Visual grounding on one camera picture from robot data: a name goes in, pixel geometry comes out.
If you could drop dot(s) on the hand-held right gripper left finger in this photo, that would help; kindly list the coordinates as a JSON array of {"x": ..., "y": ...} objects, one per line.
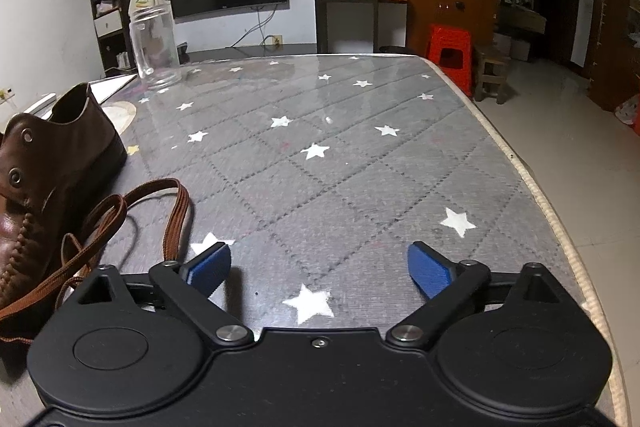
[{"x": 210, "y": 269}]

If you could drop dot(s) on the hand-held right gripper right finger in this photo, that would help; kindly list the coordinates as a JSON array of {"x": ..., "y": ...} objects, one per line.
[{"x": 430, "y": 269}]

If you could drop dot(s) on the brown shoelace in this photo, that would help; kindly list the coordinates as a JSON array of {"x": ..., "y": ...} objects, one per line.
[{"x": 176, "y": 227}]

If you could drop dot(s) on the brown leather shoe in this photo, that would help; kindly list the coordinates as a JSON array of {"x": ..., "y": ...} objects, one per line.
[{"x": 65, "y": 157}]

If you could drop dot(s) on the grey star-print table mat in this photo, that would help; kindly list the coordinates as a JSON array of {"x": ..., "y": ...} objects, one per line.
[{"x": 350, "y": 192}]

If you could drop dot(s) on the round built-in cooker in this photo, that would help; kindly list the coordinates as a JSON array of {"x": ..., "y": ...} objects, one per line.
[{"x": 120, "y": 117}]

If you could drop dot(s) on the white notebook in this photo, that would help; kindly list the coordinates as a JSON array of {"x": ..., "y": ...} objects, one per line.
[{"x": 112, "y": 88}]

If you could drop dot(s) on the small wooden stool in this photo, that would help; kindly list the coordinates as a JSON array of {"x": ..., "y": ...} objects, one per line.
[{"x": 491, "y": 69}]

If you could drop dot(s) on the red plastic stool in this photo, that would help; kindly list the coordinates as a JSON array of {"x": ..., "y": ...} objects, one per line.
[{"x": 447, "y": 52}]

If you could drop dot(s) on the dark round bin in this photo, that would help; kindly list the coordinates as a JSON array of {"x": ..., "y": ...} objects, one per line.
[{"x": 392, "y": 50}]

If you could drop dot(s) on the clear glass jar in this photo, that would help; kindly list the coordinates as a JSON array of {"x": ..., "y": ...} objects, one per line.
[{"x": 155, "y": 49}]

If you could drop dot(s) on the white storage bins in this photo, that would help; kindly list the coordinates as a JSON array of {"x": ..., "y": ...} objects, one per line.
[{"x": 512, "y": 48}]

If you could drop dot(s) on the long white bar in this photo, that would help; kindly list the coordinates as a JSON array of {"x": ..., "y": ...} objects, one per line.
[{"x": 41, "y": 103}]

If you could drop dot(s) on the pink white bag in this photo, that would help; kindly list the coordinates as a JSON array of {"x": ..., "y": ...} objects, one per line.
[{"x": 629, "y": 117}]

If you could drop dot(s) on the cardboard box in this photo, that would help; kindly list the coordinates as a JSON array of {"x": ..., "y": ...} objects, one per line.
[{"x": 530, "y": 21}]

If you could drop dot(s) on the yellowed wall socket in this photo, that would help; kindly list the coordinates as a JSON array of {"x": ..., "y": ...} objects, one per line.
[{"x": 275, "y": 40}]

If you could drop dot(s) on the white wall socket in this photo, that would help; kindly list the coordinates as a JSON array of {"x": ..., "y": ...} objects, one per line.
[{"x": 6, "y": 94}]

